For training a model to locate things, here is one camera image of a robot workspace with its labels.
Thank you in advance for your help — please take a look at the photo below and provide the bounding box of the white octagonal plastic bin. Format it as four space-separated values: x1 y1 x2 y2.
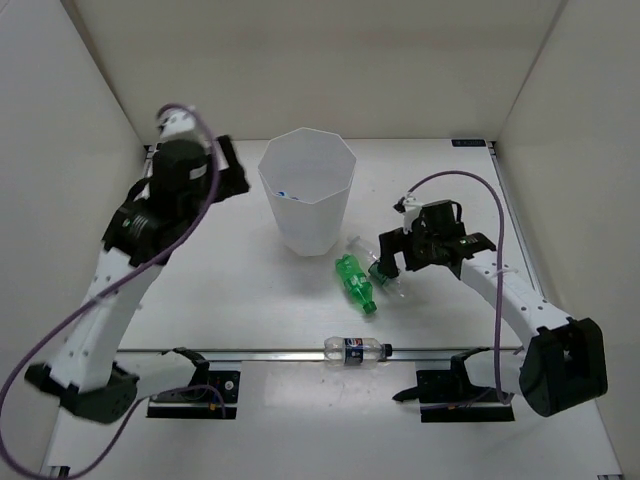
258 128 357 257

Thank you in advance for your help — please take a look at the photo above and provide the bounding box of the right dark corner label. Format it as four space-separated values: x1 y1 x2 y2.
451 138 487 148

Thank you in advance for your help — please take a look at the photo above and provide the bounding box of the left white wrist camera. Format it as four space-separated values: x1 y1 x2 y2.
157 108 199 143

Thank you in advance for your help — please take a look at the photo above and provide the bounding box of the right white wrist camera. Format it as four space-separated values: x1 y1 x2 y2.
393 194 425 234

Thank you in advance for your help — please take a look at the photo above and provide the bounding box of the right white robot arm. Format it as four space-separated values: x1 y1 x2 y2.
378 228 608 417

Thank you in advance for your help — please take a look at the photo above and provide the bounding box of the aluminium table rail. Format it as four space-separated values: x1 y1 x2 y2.
119 348 526 363

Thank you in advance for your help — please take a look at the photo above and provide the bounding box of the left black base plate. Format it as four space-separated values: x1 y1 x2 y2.
146 362 241 420

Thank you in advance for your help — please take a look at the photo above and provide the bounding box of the green label clear bottle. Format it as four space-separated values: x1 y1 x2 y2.
346 235 407 300

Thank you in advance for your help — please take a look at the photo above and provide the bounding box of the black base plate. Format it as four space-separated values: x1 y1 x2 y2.
146 362 241 420
392 370 515 423

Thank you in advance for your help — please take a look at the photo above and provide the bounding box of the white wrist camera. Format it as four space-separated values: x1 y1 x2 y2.
393 194 425 234
157 108 199 143

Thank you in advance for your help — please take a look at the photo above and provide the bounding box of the blue label clear bottle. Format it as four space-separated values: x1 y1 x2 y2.
276 191 300 201

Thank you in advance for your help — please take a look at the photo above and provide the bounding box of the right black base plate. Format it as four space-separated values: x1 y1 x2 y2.
392 370 515 423

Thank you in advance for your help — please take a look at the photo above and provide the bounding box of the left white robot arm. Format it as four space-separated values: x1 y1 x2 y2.
25 140 214 424

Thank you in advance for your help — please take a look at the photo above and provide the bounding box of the green plastic bottle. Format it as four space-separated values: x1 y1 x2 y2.
335 254 377 315

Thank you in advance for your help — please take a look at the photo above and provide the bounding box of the Pepsi label clear bottle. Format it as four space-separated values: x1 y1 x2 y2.
323 336 394 368

